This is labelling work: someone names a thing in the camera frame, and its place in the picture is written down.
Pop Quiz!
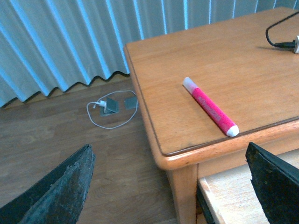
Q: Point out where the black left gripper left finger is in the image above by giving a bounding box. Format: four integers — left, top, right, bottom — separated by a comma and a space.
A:
0, 144, 95, 224

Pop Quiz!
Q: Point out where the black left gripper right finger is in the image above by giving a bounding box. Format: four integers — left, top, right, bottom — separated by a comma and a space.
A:
245, 142, 299, 224

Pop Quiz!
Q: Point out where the wooden drawer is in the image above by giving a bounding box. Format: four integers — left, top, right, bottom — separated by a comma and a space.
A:
196, 149, 299, 224

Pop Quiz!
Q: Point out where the pink marker with white caps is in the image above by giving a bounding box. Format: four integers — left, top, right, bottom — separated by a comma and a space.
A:
183, 77, 239, 137

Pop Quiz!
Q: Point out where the white floor plug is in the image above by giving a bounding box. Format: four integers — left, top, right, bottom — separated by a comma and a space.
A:
93, 100, 107, 108

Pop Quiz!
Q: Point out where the open grey floor socket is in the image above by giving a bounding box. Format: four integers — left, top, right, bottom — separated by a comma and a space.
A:
100, 98, 119, 117

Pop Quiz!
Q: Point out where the wooden nightstand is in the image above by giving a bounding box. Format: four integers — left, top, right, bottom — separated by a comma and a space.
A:
124, 7, 299, 224

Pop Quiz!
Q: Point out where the closed grey floor socket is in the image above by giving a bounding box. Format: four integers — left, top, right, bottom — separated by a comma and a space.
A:
124, 96, 138, 110

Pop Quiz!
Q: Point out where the white power adapter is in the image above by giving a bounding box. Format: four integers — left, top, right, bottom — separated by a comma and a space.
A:
293, 36, 299, 54

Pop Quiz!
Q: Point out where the white pleated curtain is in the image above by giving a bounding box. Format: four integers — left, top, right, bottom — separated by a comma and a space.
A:
0, 0, 299, 106

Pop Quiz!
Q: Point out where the white floor cable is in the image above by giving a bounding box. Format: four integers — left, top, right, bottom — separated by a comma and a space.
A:
86, 90, 139, 130

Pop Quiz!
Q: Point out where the black charging cable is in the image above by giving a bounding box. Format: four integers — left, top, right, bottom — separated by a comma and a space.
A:
265, 11, 299, 49

